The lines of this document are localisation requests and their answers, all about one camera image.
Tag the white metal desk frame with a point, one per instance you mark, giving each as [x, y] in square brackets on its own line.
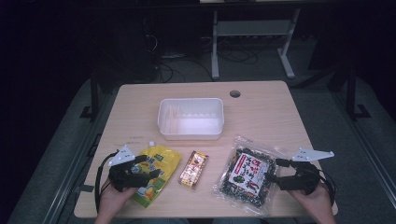
[252, 28]

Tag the white plastic container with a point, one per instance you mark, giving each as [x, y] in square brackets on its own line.
[191, 119]

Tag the person's right hand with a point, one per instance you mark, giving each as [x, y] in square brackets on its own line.
[319, 202]

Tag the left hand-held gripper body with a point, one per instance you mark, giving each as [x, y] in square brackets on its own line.
[124, 179]

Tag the red yellow snack bar packet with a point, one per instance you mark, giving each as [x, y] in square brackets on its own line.
[193, 169]

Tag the clear seaweed snack bag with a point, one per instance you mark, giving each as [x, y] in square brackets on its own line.
[246, 177]

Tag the yellow spout pouch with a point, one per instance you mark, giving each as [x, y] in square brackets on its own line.
[163, 161]

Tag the grey tape strip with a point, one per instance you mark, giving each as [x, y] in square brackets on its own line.
[86, 188]

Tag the person's left hand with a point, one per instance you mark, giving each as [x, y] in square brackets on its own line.
[112, 199]

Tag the black metal stand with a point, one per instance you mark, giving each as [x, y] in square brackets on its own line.
[93, 99]
[351, 93]

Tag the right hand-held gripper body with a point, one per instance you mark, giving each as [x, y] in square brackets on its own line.
[303, 180]

